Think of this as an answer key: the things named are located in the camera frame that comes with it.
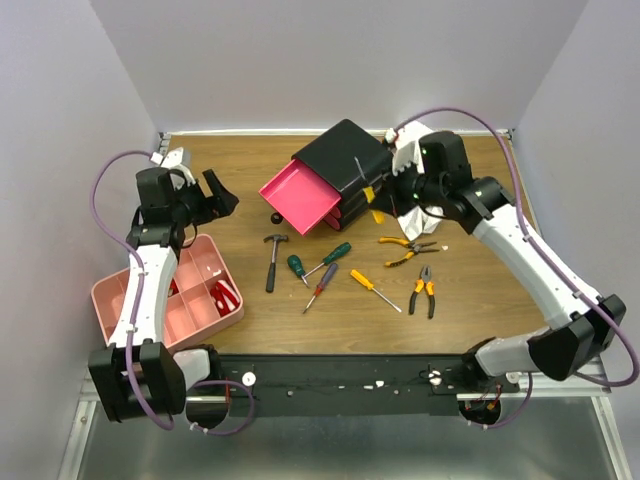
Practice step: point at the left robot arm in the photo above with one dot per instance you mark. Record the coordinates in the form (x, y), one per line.
(135, 375)

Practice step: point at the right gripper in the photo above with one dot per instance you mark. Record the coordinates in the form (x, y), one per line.
(396, 182)

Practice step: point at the black handled hammer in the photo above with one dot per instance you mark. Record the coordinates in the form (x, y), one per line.
(276, 239)

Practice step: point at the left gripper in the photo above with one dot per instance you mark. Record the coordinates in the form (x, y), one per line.
(221, 202)

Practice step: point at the black drawer cabinet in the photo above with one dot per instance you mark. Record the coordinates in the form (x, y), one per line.
(331, 156)

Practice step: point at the short green screwdriver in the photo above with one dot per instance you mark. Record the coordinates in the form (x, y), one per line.
(296, 266)

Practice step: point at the purple red screwdriver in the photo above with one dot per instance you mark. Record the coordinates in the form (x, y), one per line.
(321, 286)

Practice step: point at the pink compartment tray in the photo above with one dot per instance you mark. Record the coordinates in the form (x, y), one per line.
(191, 315)

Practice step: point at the long green screwdriver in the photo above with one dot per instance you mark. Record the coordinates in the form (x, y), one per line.
(339, 252)

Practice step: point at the pink top drawer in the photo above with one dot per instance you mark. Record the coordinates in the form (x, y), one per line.
(300, 196)

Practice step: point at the pink middle drawer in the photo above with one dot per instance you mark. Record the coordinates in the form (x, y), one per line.
(336, 212)

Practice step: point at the white cloth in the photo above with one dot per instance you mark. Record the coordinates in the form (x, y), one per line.
(415, 220)

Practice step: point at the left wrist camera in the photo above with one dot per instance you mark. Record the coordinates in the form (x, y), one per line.
(178, 160)

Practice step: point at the aluminium rail frame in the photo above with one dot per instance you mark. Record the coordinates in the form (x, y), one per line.
(135, 375)

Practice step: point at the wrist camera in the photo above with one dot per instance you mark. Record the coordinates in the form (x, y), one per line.
(406, 154)
(178, 160)

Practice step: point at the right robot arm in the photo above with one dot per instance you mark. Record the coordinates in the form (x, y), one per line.
(434, 170)

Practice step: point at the red white item in tray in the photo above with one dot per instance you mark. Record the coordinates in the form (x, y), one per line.
(225, 298)

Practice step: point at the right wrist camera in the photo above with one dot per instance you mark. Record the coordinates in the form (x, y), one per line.
(406, 154)

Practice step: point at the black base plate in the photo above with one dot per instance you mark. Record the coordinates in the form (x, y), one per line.
(279, 385)

